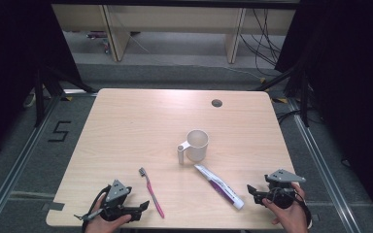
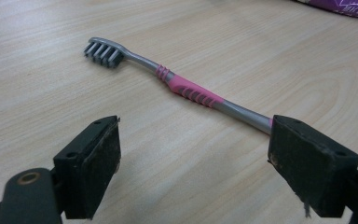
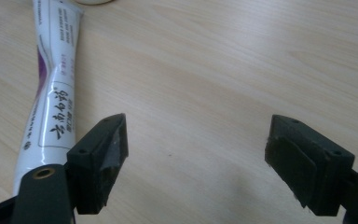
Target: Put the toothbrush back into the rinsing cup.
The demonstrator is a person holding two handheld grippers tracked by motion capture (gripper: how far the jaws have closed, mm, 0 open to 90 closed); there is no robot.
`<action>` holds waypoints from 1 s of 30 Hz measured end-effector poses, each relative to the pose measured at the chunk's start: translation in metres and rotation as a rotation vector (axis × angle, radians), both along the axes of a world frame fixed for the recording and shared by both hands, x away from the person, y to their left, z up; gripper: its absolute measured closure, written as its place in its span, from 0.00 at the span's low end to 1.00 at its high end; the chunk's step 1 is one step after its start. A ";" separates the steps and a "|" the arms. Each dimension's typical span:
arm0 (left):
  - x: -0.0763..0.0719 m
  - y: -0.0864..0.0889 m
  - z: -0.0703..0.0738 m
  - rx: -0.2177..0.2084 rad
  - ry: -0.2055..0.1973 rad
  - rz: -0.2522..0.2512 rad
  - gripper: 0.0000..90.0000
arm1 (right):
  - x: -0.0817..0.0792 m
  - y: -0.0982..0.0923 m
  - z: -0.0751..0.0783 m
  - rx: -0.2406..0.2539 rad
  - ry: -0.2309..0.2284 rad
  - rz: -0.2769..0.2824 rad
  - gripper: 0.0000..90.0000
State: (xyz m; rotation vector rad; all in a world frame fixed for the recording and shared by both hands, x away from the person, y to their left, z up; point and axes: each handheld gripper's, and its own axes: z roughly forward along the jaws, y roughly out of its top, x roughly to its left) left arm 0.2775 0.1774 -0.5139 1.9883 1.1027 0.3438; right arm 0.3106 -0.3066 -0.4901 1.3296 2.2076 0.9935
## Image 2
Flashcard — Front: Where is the purple printed packet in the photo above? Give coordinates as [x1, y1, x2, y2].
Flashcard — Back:
[293, 0, 358, 21]

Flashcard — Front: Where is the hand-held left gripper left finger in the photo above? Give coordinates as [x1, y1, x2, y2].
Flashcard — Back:
[52, 115, 122, 220]

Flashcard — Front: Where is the grey and pink toothbrush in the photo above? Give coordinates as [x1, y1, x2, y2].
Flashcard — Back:
[83, 36, 274, 135]

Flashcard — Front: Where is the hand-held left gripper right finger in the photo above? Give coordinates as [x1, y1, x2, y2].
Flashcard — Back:
[267, 114, 358, 218]

